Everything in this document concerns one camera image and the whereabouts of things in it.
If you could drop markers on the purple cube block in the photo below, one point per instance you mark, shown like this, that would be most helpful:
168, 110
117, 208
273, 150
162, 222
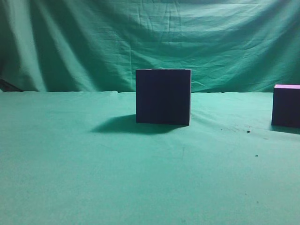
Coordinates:
286, 106

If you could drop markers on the dark purple groove box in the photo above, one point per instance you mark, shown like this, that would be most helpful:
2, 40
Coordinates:
163, 96

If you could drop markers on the green table cloth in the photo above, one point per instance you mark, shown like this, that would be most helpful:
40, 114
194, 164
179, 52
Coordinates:
80, 158

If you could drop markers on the green backdrop cloth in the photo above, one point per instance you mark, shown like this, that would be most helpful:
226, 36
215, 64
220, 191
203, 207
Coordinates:
97, 45

